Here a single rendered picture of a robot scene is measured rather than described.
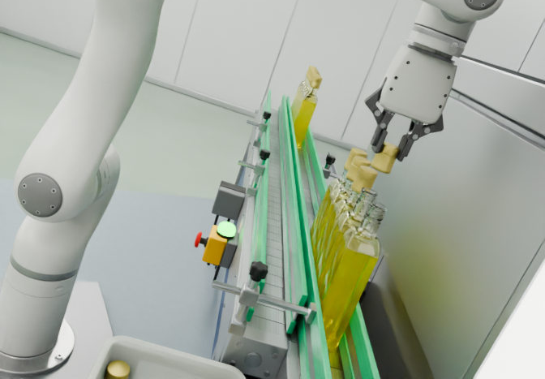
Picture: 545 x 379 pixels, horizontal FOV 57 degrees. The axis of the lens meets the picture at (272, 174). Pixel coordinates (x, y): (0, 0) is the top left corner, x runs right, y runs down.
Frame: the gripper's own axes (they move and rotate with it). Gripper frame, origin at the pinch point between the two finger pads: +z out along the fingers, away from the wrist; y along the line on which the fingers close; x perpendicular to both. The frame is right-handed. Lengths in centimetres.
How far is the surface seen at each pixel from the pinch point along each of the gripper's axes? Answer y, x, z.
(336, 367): -2.7, 12.9, 34.9
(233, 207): 18, -55, 43
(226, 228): 19, -29, 38
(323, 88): -67, -585, 73
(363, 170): 1.2, -4.7, 6.9
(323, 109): -78, -585, 101
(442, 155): -12.1, -8.0, 0.4
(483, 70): -12.8, -9.7, -15.7
